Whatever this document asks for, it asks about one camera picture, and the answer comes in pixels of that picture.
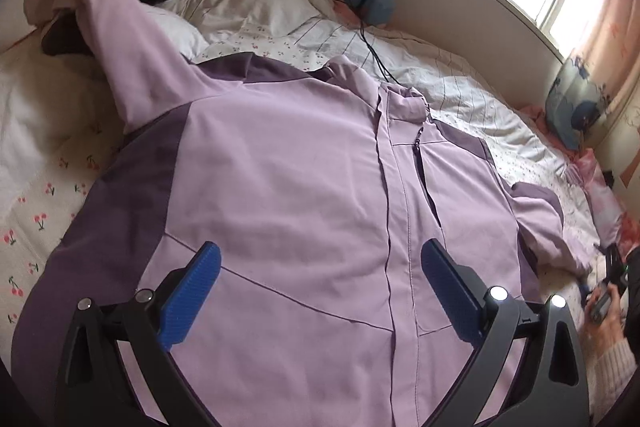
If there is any pink patterned bedsheet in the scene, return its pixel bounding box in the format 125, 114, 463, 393
520, 105, 639, 260

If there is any person's right hand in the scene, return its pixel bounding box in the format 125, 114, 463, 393
585, 284, 624, 358

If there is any white cherry print duvet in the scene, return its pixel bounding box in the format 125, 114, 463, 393
1, 0, 604, 347

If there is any white pillow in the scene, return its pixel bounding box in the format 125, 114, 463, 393
142, 4, 208, 62

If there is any pink curtain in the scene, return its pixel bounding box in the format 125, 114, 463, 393
570, 0, 639, 112

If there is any lilac and purple jacket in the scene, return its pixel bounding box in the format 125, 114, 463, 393
11, 0, 589, 426

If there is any blue floral cushion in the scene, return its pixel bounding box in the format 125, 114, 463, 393
544, 55, 611, 152

